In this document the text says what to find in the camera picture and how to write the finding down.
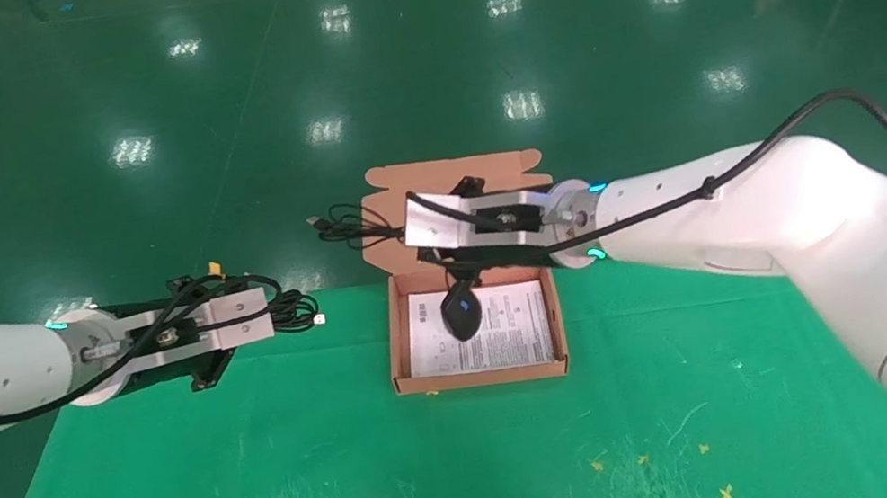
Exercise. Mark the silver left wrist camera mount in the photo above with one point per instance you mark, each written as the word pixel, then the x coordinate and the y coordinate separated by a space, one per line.
pixel 242 321

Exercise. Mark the open orange cardboard box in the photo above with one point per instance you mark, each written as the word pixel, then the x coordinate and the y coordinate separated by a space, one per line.
pixel 416 354

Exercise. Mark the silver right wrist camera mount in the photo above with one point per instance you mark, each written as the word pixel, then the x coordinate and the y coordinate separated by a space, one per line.
pixel 434 223

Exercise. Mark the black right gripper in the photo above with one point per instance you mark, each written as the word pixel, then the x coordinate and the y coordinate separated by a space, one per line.
pixel 513 253

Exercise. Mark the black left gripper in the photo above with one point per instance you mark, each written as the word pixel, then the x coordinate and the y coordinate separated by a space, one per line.
pixel 157 382

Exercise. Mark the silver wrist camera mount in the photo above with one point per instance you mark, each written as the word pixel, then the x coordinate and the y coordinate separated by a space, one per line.
pixel 242 321
pixel 434 223

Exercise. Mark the white printed instruction sheet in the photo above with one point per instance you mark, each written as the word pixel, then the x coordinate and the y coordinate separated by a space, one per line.
pixel 514 337

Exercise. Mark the green table mat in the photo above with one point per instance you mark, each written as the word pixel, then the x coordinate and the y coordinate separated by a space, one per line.
pixel 446 468

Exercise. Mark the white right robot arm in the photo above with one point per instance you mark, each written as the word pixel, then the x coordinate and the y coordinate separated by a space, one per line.
pixel 813 220

